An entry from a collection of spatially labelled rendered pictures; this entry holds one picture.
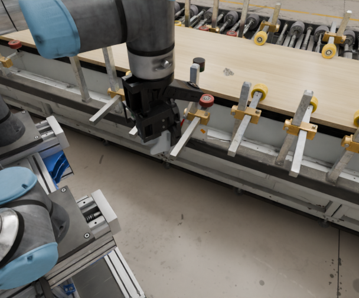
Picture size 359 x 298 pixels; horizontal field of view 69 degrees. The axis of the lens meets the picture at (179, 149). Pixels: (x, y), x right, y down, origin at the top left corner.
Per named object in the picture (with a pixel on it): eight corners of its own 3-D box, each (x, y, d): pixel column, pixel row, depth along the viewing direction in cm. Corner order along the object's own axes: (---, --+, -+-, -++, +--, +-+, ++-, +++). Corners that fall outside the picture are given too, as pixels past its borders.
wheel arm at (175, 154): (176, 162, 121) (176, 155, 118) (169, 159, 122) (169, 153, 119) (209, 109, 149) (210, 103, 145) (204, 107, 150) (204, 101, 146)
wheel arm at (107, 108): (95, 127, 140) (93, 120, 137) (90, 125, 141) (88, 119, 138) (138, 86, 167) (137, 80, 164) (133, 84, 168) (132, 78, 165)
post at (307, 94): (280, 170, 139) (313, 94, 104) (273, 168, 140) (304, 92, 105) (281, 166, 141) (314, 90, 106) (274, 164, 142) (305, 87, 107)
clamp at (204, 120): (206, 125, 139) (206, 118, 136) (183, 118, 143) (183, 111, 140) (209, 119, 143) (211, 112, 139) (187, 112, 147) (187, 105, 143)
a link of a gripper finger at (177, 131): (161, 138, 56) (159, 106, 50) (168, 135, 57) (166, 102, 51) (173, 151, 54) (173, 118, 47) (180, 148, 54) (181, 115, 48)
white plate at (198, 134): (206, 142, 148) (207, 129, 140) (165, 129, 155) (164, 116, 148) (206, 141, 148) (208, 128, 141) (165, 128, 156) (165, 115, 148)
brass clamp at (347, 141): (375, 159, 110) (381, 151, 106) (340, 149, 114) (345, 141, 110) (374, 149, 113) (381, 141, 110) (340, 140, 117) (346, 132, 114)
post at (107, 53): (120, 115, 167) (105, 41, 132) (116, 114, 168) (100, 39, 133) (124, 112, 169) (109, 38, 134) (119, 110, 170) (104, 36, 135)
